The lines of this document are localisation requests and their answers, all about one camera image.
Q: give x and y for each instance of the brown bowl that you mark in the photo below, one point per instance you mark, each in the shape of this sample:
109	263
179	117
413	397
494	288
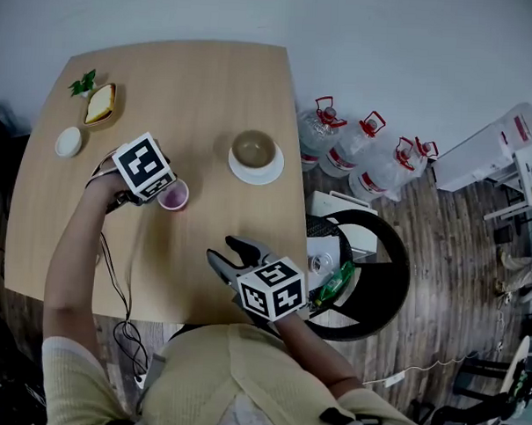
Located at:
253	148

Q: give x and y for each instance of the small white dish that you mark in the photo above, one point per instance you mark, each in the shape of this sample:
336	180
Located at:
68	142

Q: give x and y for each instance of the green plastic bottle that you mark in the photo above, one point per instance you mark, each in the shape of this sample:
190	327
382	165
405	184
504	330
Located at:
333	285

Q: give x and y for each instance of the white power strip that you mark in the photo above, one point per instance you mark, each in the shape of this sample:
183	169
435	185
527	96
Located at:
395	379

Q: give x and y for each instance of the clear plastic cup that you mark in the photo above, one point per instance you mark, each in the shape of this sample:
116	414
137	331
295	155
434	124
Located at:
321	263

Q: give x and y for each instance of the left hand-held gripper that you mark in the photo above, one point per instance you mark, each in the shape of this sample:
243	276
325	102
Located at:
142	162

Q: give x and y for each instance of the sandwich in wooden tray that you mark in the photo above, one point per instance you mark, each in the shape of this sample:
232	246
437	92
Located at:
112	114

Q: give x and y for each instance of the person's right forearm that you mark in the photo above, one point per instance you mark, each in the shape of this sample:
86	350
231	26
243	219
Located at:
313	350

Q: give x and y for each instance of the person's cream knit sweater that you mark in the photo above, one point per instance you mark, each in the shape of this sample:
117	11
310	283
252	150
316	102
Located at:
241	382

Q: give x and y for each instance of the white plate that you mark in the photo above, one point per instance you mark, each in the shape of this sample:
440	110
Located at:
256	177

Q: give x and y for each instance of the low white box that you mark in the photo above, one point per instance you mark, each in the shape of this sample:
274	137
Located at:
337	203

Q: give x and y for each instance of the person's left forearm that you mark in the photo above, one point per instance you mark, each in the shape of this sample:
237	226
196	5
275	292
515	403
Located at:
75	251

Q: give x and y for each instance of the bread slice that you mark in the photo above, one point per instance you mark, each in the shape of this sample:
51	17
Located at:
100	104

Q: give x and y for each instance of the white cabinet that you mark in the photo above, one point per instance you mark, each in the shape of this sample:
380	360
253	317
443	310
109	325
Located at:
475	159

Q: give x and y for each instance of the red paper cup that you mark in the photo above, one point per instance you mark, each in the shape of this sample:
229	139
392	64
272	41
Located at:
176	199

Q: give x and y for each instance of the leafy potted plant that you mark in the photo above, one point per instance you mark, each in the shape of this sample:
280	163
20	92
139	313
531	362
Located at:
83	84

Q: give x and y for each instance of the clear water jug red cap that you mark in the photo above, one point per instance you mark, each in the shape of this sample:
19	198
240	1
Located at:
348	149
427	149
377	177
315	130

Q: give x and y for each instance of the pale wooden board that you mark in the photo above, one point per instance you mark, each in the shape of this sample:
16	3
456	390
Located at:
516	368

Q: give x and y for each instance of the black round bin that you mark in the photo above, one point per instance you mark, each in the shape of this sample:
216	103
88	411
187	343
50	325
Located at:
391	274

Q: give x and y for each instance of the white metal frame table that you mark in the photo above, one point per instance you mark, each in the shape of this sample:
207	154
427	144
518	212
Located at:
527	183

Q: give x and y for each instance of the white paper sheet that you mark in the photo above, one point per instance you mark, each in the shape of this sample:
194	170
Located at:
324	245

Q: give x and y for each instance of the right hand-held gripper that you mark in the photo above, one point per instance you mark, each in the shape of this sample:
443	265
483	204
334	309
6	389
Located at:
271	291

